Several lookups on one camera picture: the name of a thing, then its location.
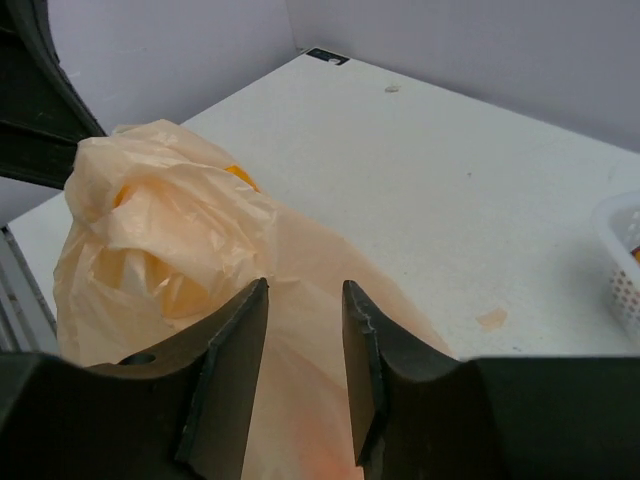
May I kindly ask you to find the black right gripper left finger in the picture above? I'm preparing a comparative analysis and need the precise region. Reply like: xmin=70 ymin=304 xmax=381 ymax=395
xmin=1 ymin=278 xmax=269 ymax=479

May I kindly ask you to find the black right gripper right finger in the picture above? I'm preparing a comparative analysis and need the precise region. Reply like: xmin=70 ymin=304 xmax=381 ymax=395
xmin=342 ymin=280 xmax=639 ymax=479

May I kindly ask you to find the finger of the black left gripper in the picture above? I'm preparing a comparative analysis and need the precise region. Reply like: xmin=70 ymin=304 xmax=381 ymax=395
xmin=1 ymin=0 xmax=105 ymax=189

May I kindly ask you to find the banana print plastic bag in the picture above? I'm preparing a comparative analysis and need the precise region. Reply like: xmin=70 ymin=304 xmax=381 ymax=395
xmin=53 ymin=120 xmax=446 ymax=479

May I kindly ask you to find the small beige bag scrap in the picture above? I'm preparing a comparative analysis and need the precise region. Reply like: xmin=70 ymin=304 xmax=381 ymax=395
xmin=476 ymin=308 xmax=508 ymax=332

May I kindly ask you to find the white plastic basket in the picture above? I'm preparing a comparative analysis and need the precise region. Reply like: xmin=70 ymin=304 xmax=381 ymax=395
xmin=592 ymin=190 xmax=639 ymax=344

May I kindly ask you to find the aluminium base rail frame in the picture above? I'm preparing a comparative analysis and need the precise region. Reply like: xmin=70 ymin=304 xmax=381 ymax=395
xmin=1 ymin=226 xmax=59 ymax=355

